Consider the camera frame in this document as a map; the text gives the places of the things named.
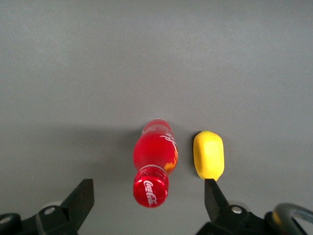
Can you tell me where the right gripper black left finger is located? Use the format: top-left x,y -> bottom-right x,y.
35,178 -> 95,235

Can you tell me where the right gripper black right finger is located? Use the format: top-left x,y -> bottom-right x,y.
197,178 -> 269,235

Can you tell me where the red coke bottle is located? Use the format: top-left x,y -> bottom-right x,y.
133,118 -> 179,209

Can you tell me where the yellow foam lemon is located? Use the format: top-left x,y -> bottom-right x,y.
193,130 -> 225,182

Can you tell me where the thick dark right arm cable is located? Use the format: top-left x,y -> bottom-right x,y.
265,202 -> 313,235

